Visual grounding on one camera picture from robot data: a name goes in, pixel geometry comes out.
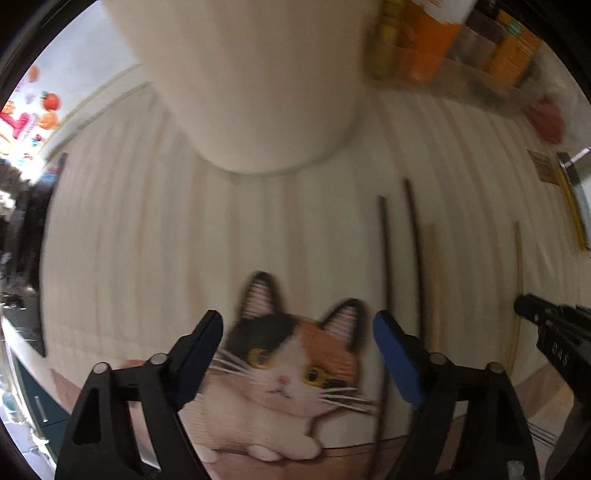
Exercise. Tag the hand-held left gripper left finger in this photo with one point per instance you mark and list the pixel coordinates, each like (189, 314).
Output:
(198, 360)

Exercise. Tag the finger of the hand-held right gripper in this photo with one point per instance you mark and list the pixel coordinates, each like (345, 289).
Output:
(570, 438)
(561, 341)

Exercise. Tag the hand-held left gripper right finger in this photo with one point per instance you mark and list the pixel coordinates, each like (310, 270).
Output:
(397, 360)

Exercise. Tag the cream round utensil holder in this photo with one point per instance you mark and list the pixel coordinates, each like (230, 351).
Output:
(254, 83)

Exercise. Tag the cat printed striped mat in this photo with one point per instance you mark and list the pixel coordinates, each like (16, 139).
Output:
(138, 230)

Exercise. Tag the blue kitchen cabinet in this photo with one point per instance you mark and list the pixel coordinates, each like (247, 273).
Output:
(41, 415)

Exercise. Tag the small brown card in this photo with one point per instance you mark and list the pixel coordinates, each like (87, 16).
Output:
(542, 166)

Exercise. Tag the black glass gas stove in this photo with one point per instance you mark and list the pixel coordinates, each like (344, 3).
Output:
(37, 230)

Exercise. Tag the clear bag with red contents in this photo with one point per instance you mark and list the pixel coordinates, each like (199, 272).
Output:
(547, 120)

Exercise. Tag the clear plastic organizer tray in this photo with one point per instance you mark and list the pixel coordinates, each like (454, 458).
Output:
(461, 87)

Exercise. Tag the dark bottle with orange label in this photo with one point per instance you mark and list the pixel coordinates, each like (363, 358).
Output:
(512, 50)

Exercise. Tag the brown jar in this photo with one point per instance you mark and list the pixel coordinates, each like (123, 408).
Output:
(468, 44)

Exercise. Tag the yellow green bottle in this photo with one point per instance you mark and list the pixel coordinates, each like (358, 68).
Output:
(385, 41)

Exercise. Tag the orange bottle with white label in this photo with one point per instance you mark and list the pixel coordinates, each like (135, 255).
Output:
(429, 41)

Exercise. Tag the colourful wall stickers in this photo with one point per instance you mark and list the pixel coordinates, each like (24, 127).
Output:
(51, 101)

